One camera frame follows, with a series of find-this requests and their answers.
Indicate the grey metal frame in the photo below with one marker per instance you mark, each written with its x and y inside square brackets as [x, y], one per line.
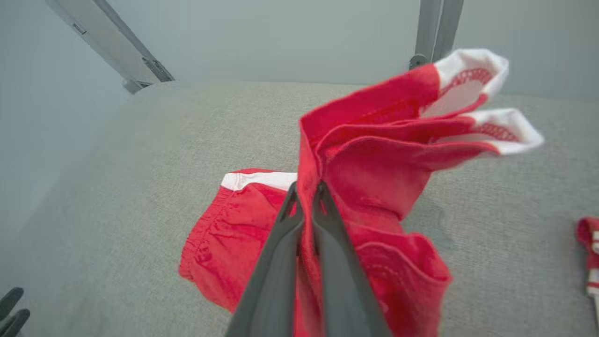
[117, 42]

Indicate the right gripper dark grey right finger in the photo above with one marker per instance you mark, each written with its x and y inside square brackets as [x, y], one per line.
[344, 290]

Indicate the grey metal post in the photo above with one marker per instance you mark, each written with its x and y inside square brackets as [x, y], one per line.
[433, 28]

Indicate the red shorts with white trim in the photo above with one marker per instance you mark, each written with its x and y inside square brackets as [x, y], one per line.
[374, 178]

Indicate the red and white shirt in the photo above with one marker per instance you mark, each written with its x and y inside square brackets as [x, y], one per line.
[590, 243]

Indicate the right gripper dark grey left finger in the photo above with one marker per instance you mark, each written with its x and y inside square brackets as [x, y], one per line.
[273, 281]

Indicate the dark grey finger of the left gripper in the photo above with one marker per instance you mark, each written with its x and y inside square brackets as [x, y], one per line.
[9, 299]
[14, 323]

